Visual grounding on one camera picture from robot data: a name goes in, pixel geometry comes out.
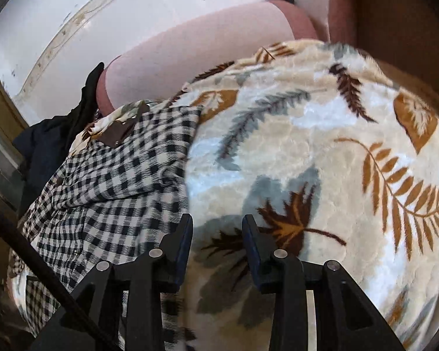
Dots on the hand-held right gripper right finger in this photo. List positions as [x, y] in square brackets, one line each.
[250, 243]

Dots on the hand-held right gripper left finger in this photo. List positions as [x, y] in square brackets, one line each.
[184, 243]

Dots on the black and white checked shirt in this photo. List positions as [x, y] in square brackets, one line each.
[113, 197]

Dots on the leaf print fleece blanket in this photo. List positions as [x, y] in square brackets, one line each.
[314, 161]

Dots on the dark rod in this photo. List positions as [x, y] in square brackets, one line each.
[33, 259]

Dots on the black garment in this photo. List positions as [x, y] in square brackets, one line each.
[55, 135]

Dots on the wooden cabinet with glass door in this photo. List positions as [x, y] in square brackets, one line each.
[2, 153]

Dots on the brown wooden panel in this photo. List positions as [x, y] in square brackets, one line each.
[406, 18]

